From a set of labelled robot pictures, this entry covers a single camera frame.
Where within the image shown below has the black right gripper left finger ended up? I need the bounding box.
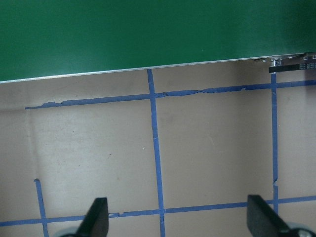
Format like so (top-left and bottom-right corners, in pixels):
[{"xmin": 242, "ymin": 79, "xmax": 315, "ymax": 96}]
[{"xmin": 75, "ymin": 197, "xmax": 109, "ymax": 237}]

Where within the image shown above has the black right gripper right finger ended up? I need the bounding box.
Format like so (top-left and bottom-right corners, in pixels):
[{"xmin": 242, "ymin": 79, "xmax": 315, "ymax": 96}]
[{"xmin": 247, "ymin": 195, "xmax": 291, "ymax": 237}]

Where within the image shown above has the green conveyor belt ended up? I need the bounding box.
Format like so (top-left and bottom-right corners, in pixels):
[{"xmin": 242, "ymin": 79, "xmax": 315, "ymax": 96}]
[{"xmin": 0, "ymin": 0, "xmax": 316, "ymax": 82}]

